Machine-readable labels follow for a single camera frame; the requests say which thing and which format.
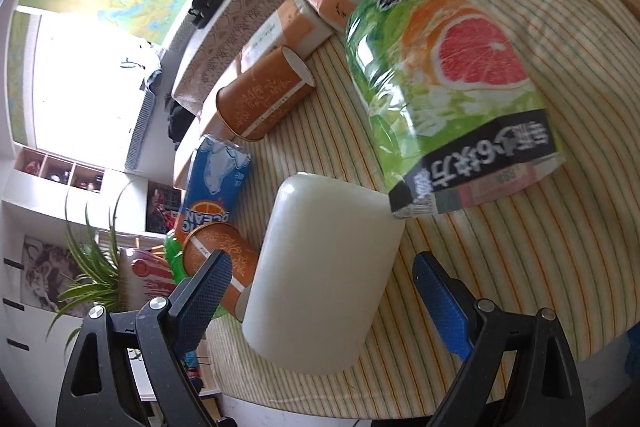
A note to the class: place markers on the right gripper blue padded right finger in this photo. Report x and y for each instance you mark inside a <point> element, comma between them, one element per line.
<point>446,305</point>

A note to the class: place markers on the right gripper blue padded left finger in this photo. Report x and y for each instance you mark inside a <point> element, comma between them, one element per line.
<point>197,301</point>

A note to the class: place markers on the white paper cup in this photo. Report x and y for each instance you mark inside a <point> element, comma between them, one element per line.
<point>325,261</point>

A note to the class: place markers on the orange paper cup front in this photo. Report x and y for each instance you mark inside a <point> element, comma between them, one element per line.
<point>208,238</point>

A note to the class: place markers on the orange paper cup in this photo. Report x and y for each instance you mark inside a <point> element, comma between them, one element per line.
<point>208,238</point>
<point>252,104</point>

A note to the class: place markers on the grapefruit label cup pack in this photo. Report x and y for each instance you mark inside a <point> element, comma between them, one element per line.
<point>455,118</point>

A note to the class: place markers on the orange paper cup rear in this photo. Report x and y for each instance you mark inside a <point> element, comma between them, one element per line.
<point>252,104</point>

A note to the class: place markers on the green plastic bottle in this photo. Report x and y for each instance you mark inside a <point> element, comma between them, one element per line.
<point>173,256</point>

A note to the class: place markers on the potted spider plant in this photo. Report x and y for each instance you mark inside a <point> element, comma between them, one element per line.
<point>116,277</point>

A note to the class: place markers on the striped yellow table cloth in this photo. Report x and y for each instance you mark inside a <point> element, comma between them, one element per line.
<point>569,242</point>

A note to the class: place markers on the blue orange ocean carton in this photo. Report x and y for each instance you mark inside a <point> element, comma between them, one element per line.
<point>216,175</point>

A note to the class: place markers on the black bag on floor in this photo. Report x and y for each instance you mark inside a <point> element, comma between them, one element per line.
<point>179,120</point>

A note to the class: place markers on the orange tissue box middle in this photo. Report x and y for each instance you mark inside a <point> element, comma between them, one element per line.
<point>294,24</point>

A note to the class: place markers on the black teapot on tray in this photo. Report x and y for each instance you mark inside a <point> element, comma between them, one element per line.
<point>202,11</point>

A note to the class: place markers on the patterned cloth covered table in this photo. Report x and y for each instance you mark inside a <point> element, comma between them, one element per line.
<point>212,49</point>

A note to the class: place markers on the dark framed wall picture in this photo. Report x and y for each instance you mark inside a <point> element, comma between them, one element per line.
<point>49,270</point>

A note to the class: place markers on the white wall shelf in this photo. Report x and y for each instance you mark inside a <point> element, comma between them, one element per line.
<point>45,192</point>

